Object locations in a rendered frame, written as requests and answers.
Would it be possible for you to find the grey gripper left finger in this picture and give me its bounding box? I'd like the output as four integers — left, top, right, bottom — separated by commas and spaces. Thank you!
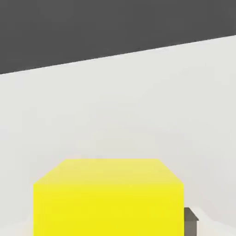
11, 213, 34, 236

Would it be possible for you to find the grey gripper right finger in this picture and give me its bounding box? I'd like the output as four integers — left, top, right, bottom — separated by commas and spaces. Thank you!
183, 206, 236, 236

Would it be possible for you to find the small yellow cube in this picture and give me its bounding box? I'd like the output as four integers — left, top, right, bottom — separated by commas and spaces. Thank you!
33, 158, 184, 236

